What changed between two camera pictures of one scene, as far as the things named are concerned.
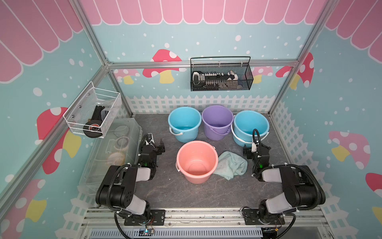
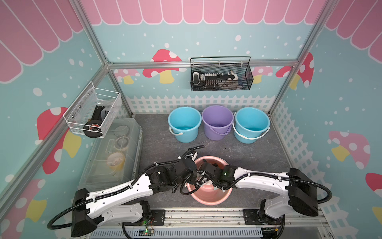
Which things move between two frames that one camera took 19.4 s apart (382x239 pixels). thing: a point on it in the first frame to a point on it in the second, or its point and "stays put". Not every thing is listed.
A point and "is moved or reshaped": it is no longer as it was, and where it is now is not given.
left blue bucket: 184,122 stays put
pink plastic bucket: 197,160 is moved or reshaped
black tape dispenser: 95,121 stays put
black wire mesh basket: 221,73 stays put
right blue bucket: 243,124 stays put
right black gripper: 249,152 to 215,166
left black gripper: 160,149 to 192,178
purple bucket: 217,120 stays put
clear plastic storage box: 121,146 stays put
